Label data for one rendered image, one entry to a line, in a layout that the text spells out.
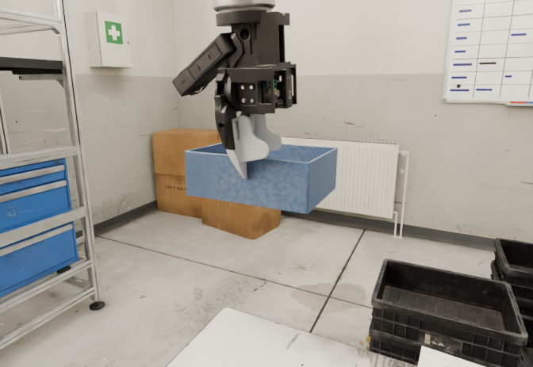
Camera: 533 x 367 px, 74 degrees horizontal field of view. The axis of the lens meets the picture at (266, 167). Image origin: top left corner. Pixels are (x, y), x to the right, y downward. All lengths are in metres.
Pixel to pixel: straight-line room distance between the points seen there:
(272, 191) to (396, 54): 2.61
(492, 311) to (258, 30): 1.27
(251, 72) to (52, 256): 1.78
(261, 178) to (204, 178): 0.10
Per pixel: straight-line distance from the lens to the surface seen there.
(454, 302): 1.47
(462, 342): 1.23
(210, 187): 0.53
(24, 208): 1.95
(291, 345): 0.83
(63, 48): 2.01
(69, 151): 2.00
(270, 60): 0.43
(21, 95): 2.88
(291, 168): 0.46
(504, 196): 3.14
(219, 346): 0.83
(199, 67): 0.48
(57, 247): 2.08
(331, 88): 3.11
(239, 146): 0.46
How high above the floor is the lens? 1.23
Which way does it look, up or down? 13 degrees down
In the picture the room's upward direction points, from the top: straight up
